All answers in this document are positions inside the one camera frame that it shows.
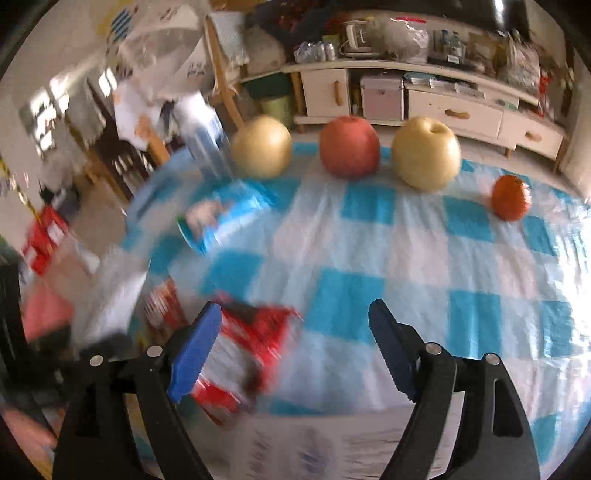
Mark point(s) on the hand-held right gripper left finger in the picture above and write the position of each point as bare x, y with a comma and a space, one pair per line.
196, 350

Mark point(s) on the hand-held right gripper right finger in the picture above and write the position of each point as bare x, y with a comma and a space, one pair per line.
392, 346

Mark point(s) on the red snack wrapper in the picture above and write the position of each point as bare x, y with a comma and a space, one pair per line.
164, 307
254, 341

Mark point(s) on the white paper packet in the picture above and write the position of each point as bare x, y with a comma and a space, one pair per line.
117, 300

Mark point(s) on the blue snack packet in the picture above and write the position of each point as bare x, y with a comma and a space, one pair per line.
226, 212

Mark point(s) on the blue white checkered tablecloth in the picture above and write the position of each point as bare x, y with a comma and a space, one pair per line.
392, 258

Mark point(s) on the red gift bag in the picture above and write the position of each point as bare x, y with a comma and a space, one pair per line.
44, 240

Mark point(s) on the orange tangerine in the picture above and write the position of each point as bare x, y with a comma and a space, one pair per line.
511, 198

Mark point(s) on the large yellow pear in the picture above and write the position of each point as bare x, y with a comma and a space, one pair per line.
427, 154

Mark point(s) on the red apple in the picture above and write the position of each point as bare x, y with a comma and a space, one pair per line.
350, 147

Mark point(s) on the white bottle with blue label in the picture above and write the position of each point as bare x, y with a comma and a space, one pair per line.
205, 138

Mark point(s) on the round brownish pear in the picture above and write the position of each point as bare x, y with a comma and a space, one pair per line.
262, 147

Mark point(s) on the white television cabinet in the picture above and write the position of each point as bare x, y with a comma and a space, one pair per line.
461, 110

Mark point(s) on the pink storage box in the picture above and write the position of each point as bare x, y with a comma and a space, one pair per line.
382, 98

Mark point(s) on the green waste bin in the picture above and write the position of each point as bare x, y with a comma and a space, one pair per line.
276, 113

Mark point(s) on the light wooden chair with cover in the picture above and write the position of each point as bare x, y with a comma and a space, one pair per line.
226, 69

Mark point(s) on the white mesh food cover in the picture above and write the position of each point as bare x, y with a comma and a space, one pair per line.
161, 60

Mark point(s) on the clear plastic bag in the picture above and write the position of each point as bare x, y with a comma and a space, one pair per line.
406, 39

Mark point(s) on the clear electric kettle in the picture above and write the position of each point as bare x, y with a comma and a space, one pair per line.
359, 37

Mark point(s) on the plastic bag of packets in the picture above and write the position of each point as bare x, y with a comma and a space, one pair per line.
524, 62

